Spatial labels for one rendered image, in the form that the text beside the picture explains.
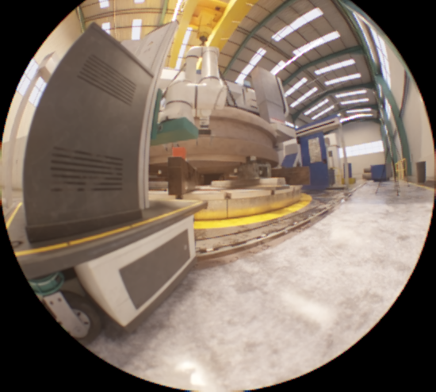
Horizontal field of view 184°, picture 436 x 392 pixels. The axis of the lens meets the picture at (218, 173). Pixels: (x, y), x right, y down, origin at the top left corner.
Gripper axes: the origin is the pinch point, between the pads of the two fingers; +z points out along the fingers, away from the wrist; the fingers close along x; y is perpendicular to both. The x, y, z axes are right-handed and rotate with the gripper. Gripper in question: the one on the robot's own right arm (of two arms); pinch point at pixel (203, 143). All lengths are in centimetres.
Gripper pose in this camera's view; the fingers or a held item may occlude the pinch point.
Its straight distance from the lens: 125.3
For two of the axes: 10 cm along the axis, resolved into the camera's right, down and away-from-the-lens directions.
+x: 9.9, 0.9, -0.9
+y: -1.2, 3.4, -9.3
